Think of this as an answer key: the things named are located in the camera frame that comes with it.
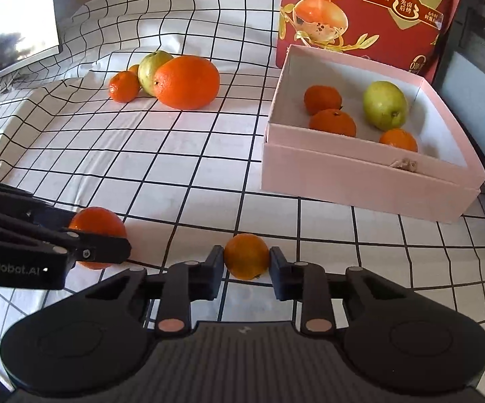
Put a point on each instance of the large orange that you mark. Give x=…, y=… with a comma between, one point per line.
x=187, y=82

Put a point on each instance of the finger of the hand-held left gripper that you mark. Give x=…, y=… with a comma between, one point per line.
x=15, y=199
x=99, y=249

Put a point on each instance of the green guava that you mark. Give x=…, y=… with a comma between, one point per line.
x=150, y=69
x=385, y=105

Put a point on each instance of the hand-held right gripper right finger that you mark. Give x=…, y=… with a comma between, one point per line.
x=278, y=275

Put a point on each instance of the pink cardboard box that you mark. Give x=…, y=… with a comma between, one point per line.
x=351, y=189

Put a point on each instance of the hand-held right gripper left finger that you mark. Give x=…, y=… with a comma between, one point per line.
x=215, y=270

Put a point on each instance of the red snack bag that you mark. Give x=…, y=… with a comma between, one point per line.
x=393, y=8

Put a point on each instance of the small orange mandarin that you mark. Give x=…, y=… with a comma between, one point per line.
x=124, y=87
x=322, y=100
x=99, y=222
x=399, y=140
x=246, y=256
x=332, y=122
x=134, y=68

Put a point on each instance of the white black checked tablecloth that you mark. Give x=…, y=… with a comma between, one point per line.
x=183, y=168

